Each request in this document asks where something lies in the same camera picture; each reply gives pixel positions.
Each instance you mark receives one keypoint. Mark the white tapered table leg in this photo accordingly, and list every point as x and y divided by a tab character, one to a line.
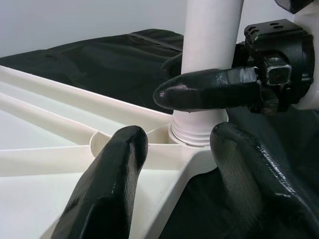
209	37

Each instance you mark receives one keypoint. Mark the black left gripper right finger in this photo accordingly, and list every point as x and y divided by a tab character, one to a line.
261	189

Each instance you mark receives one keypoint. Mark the black table cloth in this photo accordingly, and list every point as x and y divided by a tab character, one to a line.
99	54

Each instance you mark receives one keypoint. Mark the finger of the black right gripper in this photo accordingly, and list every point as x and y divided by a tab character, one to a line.
172	66
199	92

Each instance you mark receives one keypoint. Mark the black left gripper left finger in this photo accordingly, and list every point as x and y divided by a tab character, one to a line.
104	189

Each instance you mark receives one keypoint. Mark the white plastic table top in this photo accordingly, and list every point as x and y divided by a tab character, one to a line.
49	124

